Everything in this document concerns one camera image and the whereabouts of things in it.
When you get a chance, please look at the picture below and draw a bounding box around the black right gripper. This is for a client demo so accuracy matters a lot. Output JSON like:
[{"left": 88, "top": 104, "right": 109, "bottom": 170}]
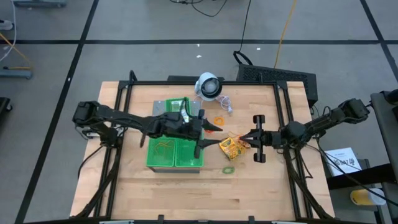
[{"left": 241, "top": 114, "right": 282, "bottom": 163}]

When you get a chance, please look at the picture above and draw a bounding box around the white coiled lamp cable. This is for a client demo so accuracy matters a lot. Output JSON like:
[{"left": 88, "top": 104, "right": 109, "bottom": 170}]
[{"left": 217, "top": 95, "right": 234, "bottom": 115}]

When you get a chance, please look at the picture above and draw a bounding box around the black looped floor cable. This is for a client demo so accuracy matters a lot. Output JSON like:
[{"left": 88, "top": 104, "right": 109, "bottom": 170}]
[{"left": 169, "top": 0, "right": 229, "bottom": 18}]

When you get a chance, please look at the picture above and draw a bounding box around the black chair part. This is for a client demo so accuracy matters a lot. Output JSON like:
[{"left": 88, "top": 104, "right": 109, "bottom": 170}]
[{"left": 0, "top": 96, "right": 13, "bottom": 122}]

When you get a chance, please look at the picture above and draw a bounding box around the black hanging cable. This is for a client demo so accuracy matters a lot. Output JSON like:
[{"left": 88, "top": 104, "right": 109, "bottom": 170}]
[{"left": 233, "top": 0, "right": 253, "bottom": 66}]

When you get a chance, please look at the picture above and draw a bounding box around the green plastic organizer tray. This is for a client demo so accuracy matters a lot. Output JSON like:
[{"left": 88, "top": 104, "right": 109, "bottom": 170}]
[{"left": 146, "top": 100, "right": 202, "bottom": 174}]

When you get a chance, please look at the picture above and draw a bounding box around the yellow hanging cable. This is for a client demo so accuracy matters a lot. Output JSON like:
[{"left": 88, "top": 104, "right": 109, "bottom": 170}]
[{"left": 273, "top": 0, "right": 298, "bottom": 68}]

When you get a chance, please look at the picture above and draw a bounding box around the black equipment cart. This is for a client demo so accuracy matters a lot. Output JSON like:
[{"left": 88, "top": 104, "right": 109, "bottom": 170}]
[{"left": 326, "top": 89, "right": 398, "bottom": 224}]

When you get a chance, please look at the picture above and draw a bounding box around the yellow floor cable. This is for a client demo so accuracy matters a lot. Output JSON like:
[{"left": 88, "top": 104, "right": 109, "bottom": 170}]
[{"left": 0, "top": 32, "right": 35, "bottom": 71}]

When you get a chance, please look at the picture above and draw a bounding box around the green plastic basket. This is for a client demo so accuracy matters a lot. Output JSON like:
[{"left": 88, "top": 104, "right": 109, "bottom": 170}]
[
  {"left": 146, "top": 136, "right": 177, "bottom": 169},
  {"left": 165, "top": 97, "right": 193, "bottom": 124},
  {"left": 175, "top": 138, "right": 205, "bottom": 169}
]

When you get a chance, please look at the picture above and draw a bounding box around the person's shoe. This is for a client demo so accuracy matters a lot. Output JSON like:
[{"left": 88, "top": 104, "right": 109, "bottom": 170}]
[{"left": 0, "top": 19, "right": 15, "bottom": 31}]

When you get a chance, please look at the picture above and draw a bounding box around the yellow white cup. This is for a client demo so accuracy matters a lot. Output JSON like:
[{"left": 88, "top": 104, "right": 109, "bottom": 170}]
[{"left": 350, "top": 188, "right": 387, "bottom": 207}]

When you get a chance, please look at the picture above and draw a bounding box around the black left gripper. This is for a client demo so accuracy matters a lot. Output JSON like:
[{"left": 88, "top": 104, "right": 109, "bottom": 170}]
[{"left": 182, "top": 109, "right": 223, "bottom": 159}]

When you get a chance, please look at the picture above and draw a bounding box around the grey-blue stand base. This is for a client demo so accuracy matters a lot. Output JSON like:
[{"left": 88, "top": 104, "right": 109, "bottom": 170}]
[{"left": 0, "top": 67, "right": 34, "bottom": 80}]

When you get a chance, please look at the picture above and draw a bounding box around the grey stand base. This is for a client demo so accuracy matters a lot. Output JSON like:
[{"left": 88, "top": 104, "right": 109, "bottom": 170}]
[{"left": 12, "top": 0, "right": 68, "bottom": 9}]

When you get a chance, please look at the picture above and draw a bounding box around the black aluminium table frame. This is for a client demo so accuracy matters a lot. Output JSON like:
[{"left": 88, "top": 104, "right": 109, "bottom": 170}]
[{"left": 74, "top": 79, "right": 335, "bottom": 220}]

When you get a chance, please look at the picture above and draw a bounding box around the white floor cable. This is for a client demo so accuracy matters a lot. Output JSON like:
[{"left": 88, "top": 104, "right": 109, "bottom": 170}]
[{"left": 0, "top": 0, "right": 18, "bottom": 60}]

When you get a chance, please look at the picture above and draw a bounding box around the white printed paper sheet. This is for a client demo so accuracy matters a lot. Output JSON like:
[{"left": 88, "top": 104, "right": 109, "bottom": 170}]
[{"left": 325, "top": 147, "right": 363, "bottom": 177}]

